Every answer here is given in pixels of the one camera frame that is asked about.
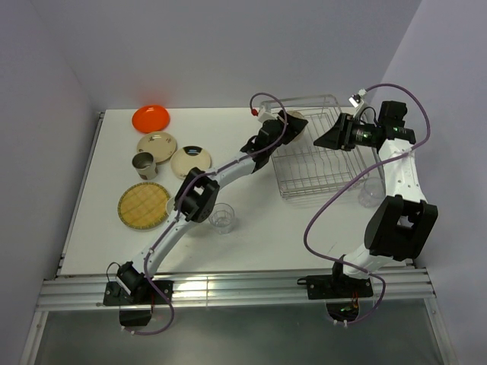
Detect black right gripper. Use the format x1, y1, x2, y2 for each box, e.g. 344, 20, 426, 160
314, 113, 376, 151

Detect beige ceramic bowl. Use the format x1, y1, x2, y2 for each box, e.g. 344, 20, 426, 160
285, 109, 307, 142

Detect wire dish rack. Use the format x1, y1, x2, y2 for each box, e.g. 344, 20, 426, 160
259, 94, 375, 198

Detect pale green mug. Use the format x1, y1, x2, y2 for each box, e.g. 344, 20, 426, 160
166, 197, 180, 222

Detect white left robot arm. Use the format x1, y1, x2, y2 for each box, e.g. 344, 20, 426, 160
105, 109, 308, 303

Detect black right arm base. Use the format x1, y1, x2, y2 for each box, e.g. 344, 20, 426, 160
297, 275, 374, 322

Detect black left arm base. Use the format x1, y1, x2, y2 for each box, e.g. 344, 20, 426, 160
103, 262, 175, 336

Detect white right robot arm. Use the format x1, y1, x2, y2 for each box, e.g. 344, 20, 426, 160
314, 101, 438, 297

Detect clear glass right side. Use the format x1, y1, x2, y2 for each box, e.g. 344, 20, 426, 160
358, 177, 385, 208

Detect beige plate black spot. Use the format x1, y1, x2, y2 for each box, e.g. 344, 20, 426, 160
170, 146, 212, 179

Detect clear plastic cup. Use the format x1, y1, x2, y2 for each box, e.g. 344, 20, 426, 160
208, 203, 236, 235

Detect beige floral plate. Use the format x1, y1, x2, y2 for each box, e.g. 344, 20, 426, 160
136, 132, 177, 164

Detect orange plastic plate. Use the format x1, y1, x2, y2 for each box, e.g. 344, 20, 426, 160
132, 105, 170, 134

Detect metal tumbler cup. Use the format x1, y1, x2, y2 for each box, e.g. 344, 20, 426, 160
132, 151, 158, 180

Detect yellow woven pattern plate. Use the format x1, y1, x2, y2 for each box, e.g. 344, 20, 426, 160
117, 182, 170, 230

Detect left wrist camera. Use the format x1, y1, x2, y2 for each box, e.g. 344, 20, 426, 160
257, 106, 276, 123

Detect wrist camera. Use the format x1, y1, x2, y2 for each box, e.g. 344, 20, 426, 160
349, 88, 367, 112
257, 106, 276, 123

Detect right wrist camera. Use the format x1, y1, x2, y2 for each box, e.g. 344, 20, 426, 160
349, 88, 367, 112

